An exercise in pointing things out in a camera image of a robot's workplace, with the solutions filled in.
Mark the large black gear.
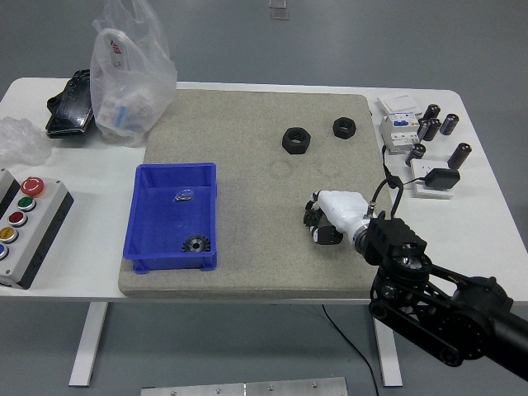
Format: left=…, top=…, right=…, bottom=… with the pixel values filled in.
left=181, top=233, right=212, bottom=253

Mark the glossy black pouch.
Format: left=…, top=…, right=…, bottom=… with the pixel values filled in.
left=45, top=68, right=97, bottom=139

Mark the black adapter cord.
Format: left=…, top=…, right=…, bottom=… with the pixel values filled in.
left=381, top=144, right=428, bottom=189

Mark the black power adapter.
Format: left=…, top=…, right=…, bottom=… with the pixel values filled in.
left=424, top=167, right=461, bottom=191

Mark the black floor cable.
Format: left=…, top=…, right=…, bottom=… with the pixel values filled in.
left=321, top=304, right=380, bottom=396

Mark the crumpled clear plastic wrap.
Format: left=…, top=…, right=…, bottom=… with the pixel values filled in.
left=0, top=116, right=53, bottom=166

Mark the grey push-button control box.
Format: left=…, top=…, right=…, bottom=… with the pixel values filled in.
left=0, top=167, right=75, bottom=290

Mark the grey-brown mat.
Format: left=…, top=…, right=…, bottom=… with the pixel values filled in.
left=117, top=88, right=409, bottom=299

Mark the flat white box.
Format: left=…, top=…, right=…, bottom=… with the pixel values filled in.
left=376, top=93, right=422, bottom=119

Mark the white table leg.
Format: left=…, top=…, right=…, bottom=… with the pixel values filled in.
left=370, top=304, right=403, bottom=388
left=68, top=303, right=109, bottom=388

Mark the small black hex nut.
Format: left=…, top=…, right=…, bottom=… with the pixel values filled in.
left=332, top=116, right=357, bottom=140

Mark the large black hex nut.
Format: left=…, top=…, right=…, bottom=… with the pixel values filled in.
left=281, top=126, right=313, bottom=155

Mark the silver metal plate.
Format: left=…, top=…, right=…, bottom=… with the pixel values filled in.
left=139, top=377, right=348, bottom=396

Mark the clear plastic shopping bag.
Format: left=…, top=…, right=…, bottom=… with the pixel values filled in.
left=89, top=0, right=178, bottom=149

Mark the white circuit breaker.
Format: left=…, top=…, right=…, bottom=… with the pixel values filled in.
left=379, top=113, right=424, bottom=156

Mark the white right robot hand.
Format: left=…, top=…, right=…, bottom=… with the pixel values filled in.
left=303, top=188, right=370, bottom=246

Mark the blue plastic bin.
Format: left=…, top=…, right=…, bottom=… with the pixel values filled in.
left=122, top=161, right=219, bottom=274

